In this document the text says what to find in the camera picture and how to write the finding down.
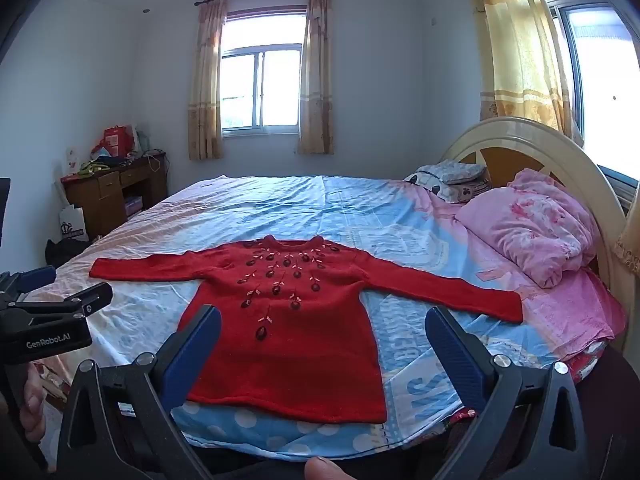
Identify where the large bright window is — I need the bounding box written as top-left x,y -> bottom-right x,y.
547,0 -> 640,181

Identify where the white bag with black print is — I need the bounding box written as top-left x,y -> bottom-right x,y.
59,205 -> 90,243

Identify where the red gift box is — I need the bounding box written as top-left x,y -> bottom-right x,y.
103,126 -> 132,158

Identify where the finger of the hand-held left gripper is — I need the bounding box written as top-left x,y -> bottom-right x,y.
14,281 -> 114,322
0,265 -> 58,307

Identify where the grey folded pillow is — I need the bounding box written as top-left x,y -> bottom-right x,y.
417,160 -> 488,185

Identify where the bed with printed sheet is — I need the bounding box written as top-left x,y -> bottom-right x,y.
22,174 -> 628,463

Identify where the cream wooden headboard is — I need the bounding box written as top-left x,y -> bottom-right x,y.
440,116 -> 628,351

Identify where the person's right hand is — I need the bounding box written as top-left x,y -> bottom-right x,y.
304,456 -> 347,480

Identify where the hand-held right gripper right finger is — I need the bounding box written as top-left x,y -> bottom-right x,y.
424,305 -> 591,480

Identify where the dark flat panel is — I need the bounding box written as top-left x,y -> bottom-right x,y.
0,178 -> 11,244

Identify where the yellow patterned curtain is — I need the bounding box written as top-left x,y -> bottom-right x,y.
460,0 -> 573,138
615,195 -> 640,277

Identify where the beige patterned curtain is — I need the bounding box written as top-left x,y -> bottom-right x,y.
187,0 -> 229,162
298,0 -> 335,156

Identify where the pink towel blanket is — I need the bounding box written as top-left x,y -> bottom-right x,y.
480,255 -> 628,348

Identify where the brown wooden desk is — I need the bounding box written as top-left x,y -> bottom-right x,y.
61,152 -> 168,241

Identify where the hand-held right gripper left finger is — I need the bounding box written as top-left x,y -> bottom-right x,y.
56,304 -> 223,480

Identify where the red embroidered sweater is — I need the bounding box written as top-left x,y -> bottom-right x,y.
89,234 -> 524,423

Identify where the pink pillow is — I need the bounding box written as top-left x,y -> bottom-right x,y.
454,168 -> 602,289

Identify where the person's left hand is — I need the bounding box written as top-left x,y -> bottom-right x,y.
17,362 -> 51,443

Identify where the sliding glass window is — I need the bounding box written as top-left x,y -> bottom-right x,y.
220,7 -> 307,135

